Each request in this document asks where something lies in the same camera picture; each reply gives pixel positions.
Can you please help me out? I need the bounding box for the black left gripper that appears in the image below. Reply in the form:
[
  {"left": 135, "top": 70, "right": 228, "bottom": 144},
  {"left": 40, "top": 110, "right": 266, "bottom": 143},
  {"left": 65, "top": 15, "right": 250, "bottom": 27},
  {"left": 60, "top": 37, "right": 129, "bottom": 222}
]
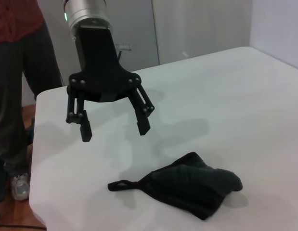
[{"left": 65, "top": 25, "right": 156, "bottom": 143}]

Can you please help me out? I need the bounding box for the dark rag with loop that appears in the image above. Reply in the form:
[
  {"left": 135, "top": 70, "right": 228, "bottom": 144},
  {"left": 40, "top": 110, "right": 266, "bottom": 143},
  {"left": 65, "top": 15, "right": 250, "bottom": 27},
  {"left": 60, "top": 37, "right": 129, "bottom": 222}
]
[{"left": 107, "top": 151, "right": 243, "bottom": 221}]

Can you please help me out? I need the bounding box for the black stand foot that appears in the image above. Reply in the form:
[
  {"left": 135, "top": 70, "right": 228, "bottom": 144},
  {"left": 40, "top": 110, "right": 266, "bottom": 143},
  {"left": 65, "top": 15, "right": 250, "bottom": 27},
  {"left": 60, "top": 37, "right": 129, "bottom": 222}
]
[{"left": 25, "top": 117, "right": 36, "bottom": 145}]

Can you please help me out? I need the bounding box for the person in red shirt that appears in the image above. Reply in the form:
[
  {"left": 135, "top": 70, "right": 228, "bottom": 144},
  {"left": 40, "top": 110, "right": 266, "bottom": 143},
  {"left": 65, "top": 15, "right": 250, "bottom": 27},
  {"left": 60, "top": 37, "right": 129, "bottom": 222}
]
[{"left": 0, "top": 0, "right": 65, "bottom": 205}]

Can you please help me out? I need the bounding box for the black floor cable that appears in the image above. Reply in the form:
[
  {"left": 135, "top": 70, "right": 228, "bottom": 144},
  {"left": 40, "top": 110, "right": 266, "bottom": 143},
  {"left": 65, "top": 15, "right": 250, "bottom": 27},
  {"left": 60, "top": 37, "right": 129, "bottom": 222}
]
[{"left": 0, "top": 224, "right": 47, "bottom": 229}]

